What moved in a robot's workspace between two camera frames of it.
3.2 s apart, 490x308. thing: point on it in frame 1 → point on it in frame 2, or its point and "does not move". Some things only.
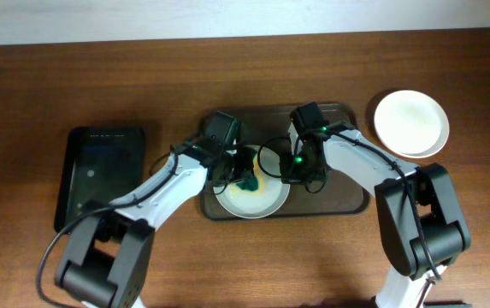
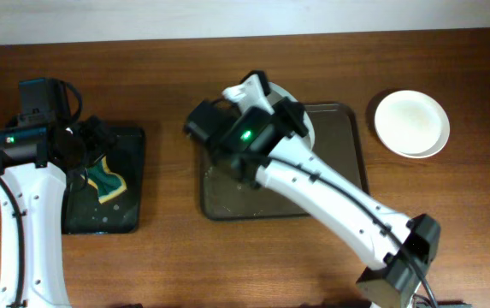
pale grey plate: x=270 y=195 → x=280 y=93
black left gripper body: x=239 y=167 → x=92 y=139
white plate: x=411 y=123 does not move
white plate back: x=411 y=122 does not move
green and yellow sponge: x=250 y=184 → x=109 y=184
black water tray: x=100 y=164 does not move
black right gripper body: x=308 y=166 → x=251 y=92
